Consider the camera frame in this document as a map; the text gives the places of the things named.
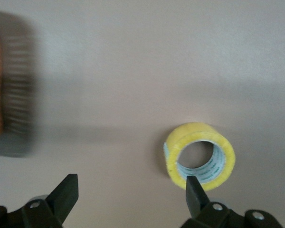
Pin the brown table cover sheet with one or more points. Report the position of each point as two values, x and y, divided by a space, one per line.
142 71

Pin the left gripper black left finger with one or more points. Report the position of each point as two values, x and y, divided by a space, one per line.
61 197

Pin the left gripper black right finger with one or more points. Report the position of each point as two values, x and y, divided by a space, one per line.
197 199

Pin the yellow packing tape roll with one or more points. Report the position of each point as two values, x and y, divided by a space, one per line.
180 140

